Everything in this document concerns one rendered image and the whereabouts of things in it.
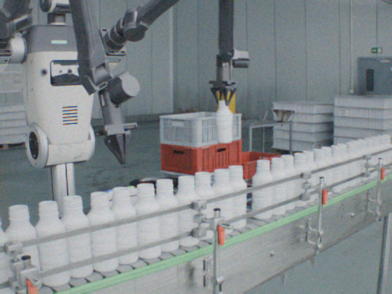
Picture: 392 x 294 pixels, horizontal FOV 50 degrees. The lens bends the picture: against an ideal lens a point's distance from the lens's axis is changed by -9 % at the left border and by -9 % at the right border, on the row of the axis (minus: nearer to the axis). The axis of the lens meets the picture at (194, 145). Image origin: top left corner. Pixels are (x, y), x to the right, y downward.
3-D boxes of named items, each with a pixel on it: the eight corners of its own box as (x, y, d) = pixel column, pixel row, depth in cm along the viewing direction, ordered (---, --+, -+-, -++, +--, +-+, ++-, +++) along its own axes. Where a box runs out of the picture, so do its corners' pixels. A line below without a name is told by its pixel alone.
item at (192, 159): (197, 176, 351) (197, 147, 348) (159, 169, 377) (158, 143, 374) (243, 164, 397) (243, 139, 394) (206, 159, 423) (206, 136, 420)
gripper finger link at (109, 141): (145, 159, 119) (136, 124, 120) (122, 162, 114) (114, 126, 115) (131, 164, 123) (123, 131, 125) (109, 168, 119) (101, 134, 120)
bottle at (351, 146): (346, 183, 169) (348, 141, 167) (358, 185, 165) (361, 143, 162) (337, 185, 166) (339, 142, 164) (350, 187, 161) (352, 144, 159)
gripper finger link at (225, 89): (223, 105, 185) (223, 82, 183) (237, 106, 180) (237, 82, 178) (212, 106, 180) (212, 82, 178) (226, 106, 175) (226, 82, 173)
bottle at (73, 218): (60, 277, 87) (52, 200, 85) (72, 266, 93) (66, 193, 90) (86, 281, 86) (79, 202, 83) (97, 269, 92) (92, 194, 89)
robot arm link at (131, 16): (115, 24, 159) (113, 35, 157) (129, 7, 152) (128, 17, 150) (136, 32, 164) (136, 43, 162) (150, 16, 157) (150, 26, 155)
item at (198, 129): (197, 148, 347) (197, 118, 344) (158, 143, 373) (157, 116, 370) (242, 139, 394) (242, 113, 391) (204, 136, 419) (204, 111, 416)
